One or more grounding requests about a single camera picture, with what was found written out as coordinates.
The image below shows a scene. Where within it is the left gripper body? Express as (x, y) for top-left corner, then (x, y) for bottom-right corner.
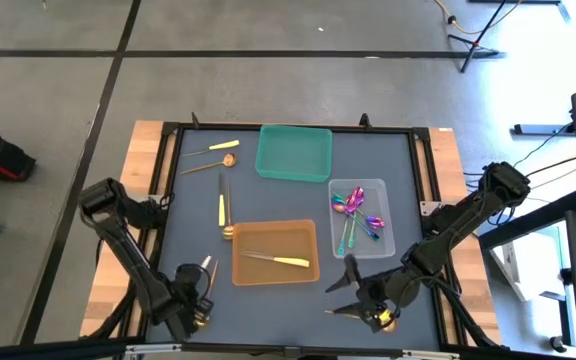
(172, 263), (214, 321)

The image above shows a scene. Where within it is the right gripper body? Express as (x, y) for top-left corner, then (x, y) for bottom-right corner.
(357, 272), (404, 334)

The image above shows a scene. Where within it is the cream-handled gold knife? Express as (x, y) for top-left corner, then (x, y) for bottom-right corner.
(182, 139), (241, 158)
(240, 250), (312, 269)

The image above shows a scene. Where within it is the black and gold knife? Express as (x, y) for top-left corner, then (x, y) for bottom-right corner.
(217, 169), (227, 228)

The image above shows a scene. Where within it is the iridescent rainbow spoon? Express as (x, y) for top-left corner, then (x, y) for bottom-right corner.
(355, 208), (386, 230)
(330, 195), (381, 242)
(336, 186), (366, 257)
(345, 198), (360, 249)

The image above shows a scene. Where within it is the orange translucent plastic bin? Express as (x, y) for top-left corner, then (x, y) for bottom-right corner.
(231, 218), (321, 287)

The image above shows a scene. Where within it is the clear plastic bin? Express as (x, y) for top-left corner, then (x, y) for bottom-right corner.
(327, 178), (397, 260)

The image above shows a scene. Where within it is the teal plastic bin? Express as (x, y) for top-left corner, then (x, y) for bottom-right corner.
(254, 124), (334, 183)

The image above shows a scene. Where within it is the white box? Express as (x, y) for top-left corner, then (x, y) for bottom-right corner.
(487, 227), (569, 304)

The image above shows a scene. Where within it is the black flat stand base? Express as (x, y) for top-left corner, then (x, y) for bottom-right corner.
(512, 122), (576, 137)

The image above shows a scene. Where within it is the black tripod stand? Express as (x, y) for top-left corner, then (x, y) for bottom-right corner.
(446, 0), (507, 74)

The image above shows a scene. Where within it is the black-handled gold spoon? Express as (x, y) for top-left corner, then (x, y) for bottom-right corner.
(222, 180), (236, 241)

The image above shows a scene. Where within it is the silver and black frame bar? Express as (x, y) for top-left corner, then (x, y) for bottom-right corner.
(0, 337), (576, 360)

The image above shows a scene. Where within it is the black table frame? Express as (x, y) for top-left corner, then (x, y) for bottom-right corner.
(145, 112), (452, 351)

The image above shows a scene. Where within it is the black floor cable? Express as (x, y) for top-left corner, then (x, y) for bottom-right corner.
(462, 122), (576, 201)

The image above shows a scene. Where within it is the yellow power cable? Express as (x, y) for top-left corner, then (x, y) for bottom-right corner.
(435, 0), (524, 36)

